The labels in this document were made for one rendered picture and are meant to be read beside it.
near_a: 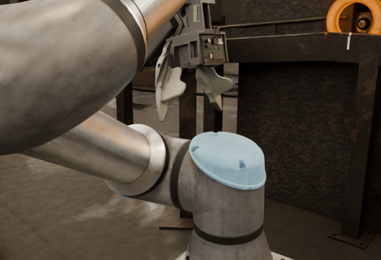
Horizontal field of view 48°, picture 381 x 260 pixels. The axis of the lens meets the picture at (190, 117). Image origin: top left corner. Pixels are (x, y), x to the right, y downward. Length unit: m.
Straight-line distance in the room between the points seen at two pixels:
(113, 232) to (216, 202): 1.02
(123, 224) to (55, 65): 1.40
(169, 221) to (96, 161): 1.12
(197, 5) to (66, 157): 0.33
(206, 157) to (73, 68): 0.36
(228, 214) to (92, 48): 0.40
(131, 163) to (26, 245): 1.06
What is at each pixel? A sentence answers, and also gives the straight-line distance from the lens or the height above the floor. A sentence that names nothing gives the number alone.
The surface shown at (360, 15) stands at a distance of 1.61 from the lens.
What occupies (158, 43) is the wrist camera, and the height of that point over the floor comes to 0.75.
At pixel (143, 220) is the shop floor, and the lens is 1.70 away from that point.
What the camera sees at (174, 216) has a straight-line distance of 1.69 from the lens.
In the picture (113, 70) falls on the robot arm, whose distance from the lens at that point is 0.33.
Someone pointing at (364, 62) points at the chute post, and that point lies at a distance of 1.47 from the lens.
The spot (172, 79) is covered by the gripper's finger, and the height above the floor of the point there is 0.69.
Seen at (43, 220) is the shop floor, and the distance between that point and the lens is 1.78.
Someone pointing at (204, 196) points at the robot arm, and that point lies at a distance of 0.65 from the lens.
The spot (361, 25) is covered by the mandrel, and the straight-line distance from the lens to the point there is 1.58.
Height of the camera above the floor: 0.82
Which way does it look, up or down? 16 degrees down
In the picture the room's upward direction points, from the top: straight up
